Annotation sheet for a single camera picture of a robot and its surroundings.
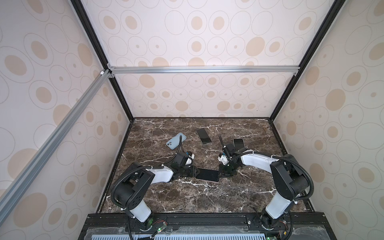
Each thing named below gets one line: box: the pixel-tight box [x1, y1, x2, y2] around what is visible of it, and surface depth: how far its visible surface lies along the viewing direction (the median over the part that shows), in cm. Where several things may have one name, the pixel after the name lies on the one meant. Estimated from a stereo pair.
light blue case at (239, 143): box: [233, 138, 246, 149], surface depth 106 cm
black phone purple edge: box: [195, 167, 221, 183], surface depth 90 cm
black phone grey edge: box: [196, 127, 212, 145], surface depth 111 cm
